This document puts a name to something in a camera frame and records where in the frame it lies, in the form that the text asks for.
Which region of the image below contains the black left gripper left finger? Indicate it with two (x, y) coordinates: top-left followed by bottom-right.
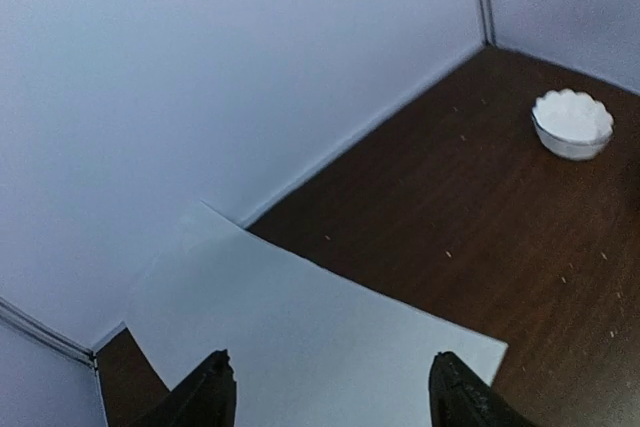
(133, 350), (237, 427)

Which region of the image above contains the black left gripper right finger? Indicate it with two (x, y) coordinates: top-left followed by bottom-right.
(430, 351), (535, 427)

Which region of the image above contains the white wrapping paper sheet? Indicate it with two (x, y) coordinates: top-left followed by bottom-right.
(125, 202), (507, 426)

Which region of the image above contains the white scalloped bowl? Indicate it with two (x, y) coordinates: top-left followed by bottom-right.
(531, 89), (614, 161)

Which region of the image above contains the left aluminium corner post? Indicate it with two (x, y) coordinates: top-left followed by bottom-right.
(1, 298), (97, 372)

